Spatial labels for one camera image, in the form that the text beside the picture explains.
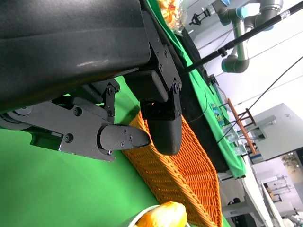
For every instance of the black pole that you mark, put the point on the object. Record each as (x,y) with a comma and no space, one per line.
(208,57)

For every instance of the green cloth with cartoon print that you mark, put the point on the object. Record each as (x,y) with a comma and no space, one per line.
(197,89)

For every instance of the orange wicker basket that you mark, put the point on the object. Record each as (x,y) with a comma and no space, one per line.
(184,179)

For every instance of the clear bag of yellow snacks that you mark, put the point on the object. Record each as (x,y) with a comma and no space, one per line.
(171,14)

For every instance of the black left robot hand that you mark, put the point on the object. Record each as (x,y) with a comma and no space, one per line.
(59,47)

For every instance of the pale grey-green bowl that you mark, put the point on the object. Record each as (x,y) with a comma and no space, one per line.
(132,218)

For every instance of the grey panel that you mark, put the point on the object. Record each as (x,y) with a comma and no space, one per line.
(284,132)

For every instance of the round orange bun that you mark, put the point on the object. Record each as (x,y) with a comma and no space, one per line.
(163,215)

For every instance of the grey industrial robot arm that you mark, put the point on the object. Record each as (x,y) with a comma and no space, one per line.
(240,30)

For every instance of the white table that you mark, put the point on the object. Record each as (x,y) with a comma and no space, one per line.
(251,189)

